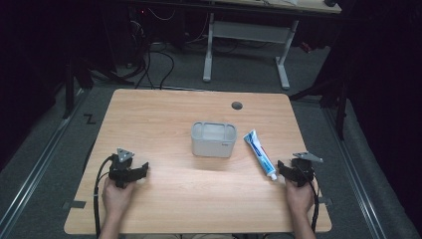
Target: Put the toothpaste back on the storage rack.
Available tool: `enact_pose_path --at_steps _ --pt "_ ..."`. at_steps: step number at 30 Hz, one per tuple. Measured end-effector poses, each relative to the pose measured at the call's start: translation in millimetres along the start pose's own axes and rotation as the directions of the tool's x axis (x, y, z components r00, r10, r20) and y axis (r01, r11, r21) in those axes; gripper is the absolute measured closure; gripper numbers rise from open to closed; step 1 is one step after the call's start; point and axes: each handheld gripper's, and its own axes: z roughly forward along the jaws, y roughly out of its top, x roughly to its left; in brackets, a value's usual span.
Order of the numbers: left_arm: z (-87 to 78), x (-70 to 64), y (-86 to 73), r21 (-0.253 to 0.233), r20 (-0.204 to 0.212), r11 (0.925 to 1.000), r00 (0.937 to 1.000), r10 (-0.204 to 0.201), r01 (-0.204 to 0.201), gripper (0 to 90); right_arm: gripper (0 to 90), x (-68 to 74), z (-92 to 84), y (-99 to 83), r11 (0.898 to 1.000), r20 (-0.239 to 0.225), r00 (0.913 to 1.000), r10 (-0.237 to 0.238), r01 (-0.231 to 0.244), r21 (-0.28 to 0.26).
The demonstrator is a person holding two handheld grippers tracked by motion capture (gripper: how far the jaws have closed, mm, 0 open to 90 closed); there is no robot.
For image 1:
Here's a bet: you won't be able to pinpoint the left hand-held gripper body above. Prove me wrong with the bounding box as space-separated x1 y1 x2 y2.
107 147 135 190

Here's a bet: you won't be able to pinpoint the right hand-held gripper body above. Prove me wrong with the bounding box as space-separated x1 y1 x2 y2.
287 150 324 188

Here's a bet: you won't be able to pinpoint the blue and white toothpaste tube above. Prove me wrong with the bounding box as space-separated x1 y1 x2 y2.
243 128 279 182

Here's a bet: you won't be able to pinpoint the grey plastic holder box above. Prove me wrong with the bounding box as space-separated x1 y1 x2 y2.
190 120 239 159

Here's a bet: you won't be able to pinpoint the person's right hand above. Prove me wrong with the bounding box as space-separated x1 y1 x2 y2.
284 178 316 215

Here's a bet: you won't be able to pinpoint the person's left hand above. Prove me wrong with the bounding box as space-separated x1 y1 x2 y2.
101 176 135 217

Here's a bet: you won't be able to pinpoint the black metal stand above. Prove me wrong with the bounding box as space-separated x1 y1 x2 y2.
288 74 350 141
62 55 135 120

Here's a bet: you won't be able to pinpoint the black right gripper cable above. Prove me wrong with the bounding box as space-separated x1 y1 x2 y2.
298 164 320 234

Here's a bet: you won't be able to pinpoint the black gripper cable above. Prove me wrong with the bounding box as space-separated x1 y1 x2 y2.
93 154 116 239
298 164 320 234

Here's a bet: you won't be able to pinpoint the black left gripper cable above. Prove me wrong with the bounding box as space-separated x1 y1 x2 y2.
93 154 116 239

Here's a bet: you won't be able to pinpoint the metal floor rail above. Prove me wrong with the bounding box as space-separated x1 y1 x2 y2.
0 89 88 234
322 107 388 239

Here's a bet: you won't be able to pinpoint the black floor cables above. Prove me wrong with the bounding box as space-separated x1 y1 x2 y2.
131 46 176 91

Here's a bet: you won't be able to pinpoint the white desk frame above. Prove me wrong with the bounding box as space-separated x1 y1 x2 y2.
202 0 342 91

